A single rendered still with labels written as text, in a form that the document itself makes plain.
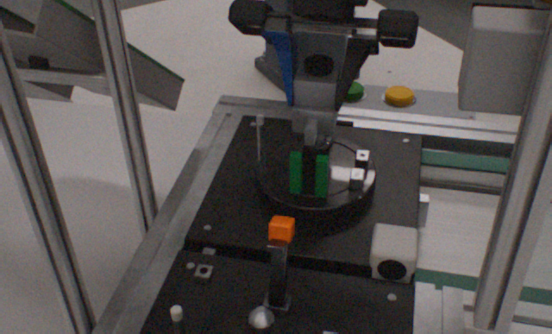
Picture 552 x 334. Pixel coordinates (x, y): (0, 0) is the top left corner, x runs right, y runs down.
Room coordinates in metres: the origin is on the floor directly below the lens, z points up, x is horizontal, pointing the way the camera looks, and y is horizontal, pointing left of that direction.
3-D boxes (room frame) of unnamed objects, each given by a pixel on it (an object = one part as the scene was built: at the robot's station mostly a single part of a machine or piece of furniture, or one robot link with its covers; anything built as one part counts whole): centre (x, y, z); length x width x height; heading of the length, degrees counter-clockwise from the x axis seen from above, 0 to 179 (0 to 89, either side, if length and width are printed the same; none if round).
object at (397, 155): (0.55, -0.04, 0.96); 0.24 x 0.24 x 0.02; 77
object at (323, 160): (0.51, -0.04, 1.01); 0.01 x 0.01 x 0.05; 77
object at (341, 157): (0.55, -0.04, 0.98); 0.14 x 0.14 x 0.02
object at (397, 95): (0.74, -0.17, 0.96); 0.04 x 0.04 x 0.02
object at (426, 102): (0.74, -0.17, 0.93); 0.21 x 0.07 x 0.06; 77
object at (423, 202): (0.53, -0.16, 0.95); 0.01 x 0.01 x 0.04; 77
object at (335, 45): (1.00, -0.05, 0.96); 0.15 x 0.15 x 0.20; 30
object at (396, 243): (0.44, -0.11, 0.97); 0.05 x 0.05 x 0.04; 77
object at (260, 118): (0.54, 0.02, 1.03); 0.01 x 0.01 x 0.08; 77
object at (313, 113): (0.54, -0.04, 1.09); 0.08 x 0.04 x 0.07; 168
